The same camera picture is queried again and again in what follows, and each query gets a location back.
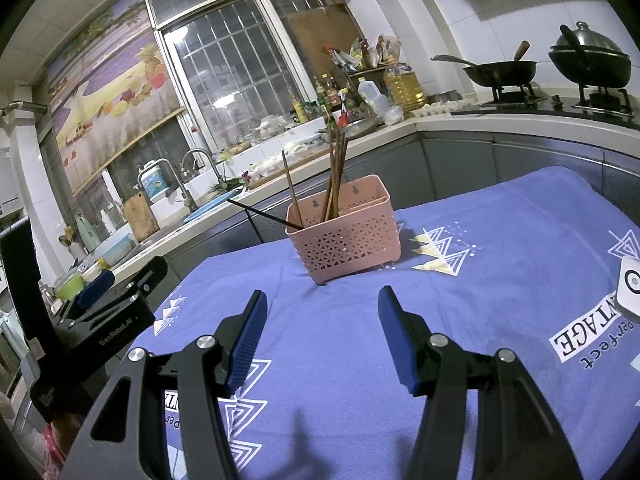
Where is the blue plastic basin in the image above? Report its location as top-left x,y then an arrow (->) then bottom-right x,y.
182,187 -> 246,224

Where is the green pot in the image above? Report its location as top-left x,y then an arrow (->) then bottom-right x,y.
55,272 -> 86,303

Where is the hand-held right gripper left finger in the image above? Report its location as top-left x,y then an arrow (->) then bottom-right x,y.
62,289 -> 268,480

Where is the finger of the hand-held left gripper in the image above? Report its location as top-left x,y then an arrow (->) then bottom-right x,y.
80,256 -> 169,321
55,269 -> 117,323

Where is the person's left forearm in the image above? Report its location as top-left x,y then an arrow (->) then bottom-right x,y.
40,410 -> 86,480

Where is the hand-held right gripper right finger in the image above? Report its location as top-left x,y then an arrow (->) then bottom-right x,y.
377,285 -> 586,480

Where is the pile of snack packets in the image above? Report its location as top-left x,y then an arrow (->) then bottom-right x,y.
322,35 -> 403,73

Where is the white blue-label container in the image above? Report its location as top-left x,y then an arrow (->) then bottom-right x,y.
139,162 -> 173,203

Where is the brown cardboard sheet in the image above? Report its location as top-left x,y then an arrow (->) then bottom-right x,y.
287,7 -> 358,78

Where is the steel wok lid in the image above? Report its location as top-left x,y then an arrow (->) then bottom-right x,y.
550,21 -> 623,56

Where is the pink perforated plastic basket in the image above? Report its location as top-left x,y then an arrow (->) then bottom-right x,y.
285,174 -> 402,286

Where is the wooden board with dumplings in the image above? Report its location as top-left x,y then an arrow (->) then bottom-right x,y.
247,147 -> 331,191

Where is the white square device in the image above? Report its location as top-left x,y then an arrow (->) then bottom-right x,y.
614,256 -> 640,318

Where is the yellow cooking oil bottle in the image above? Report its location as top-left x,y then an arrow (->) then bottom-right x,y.
384,62 -> 426,113

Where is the white plastic jug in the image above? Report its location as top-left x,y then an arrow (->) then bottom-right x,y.
357,80 -> 391,121

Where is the white egg tray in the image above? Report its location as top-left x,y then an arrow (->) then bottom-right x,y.
417,100 -> 473,118

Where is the black gas stove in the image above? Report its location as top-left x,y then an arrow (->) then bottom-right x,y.
450,85 -> 640,128

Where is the steel bowl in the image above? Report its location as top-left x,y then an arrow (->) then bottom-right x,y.
340,117 -> 381,138

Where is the black lidded wok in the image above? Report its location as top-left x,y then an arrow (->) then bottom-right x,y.
547,22 -> 632,88

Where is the black wok with wooden handle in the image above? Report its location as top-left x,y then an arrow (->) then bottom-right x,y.
462,40 -> 538,88

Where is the kitchen counter with cabinets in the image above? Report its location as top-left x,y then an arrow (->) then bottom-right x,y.
0,105 -> 640,281

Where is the fruit wall poster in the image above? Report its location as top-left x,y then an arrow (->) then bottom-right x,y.
47,0 -> 186,196

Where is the barred window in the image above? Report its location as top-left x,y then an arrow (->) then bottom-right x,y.
147,0 -> 346,161

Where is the blue printed cloth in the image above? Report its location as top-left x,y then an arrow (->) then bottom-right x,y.
127,165 -> 640,480

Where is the square steel faucet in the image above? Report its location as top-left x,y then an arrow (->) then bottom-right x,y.
137,159 -> 198,212

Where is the small wooden cutting board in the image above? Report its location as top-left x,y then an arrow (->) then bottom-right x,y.
122,194 -> 161,242

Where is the bundle of brown wooden chopsticks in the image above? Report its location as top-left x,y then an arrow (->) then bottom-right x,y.
227,132 -> 351,228

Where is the tall curved steel faucet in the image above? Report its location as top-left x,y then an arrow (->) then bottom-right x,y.
181,148 -> 223,196

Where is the row of sauce bottles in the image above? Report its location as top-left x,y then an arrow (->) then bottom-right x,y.
292,74 -> 361,126

